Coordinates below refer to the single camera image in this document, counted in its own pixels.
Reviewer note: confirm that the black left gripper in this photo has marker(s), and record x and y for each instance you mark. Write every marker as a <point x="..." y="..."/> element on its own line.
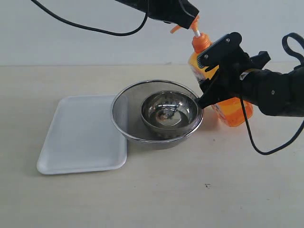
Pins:
<point x="179" y="12"/>

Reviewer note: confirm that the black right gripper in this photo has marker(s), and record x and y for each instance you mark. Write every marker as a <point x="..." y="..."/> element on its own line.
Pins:
<point x="234" y="78"/>

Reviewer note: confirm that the orange pump soap bottle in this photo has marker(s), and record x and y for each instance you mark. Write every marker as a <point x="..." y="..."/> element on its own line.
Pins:
<point x="229" y="111"/>

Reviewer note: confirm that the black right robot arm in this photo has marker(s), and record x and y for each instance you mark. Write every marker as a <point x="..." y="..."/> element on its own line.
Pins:
<point x="274" y="93"/>

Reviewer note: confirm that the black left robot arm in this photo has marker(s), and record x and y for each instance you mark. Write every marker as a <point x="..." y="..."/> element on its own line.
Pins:
<point x="135" y="4"/>

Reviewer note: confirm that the small stainless steel bowl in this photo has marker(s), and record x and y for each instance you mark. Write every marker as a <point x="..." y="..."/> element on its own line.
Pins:
<point x="170" y="113"/>

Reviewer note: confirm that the steel mesh strainer basket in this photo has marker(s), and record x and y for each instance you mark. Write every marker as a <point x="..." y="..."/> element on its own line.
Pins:
<point x="126" y="114"/>

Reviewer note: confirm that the white rectangular plastic tray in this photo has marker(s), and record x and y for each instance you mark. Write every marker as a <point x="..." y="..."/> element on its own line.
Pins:
<point x="82" y="138"/>

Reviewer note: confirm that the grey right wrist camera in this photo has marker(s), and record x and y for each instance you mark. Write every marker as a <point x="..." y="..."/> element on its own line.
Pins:
<point x="220" y="49"/>

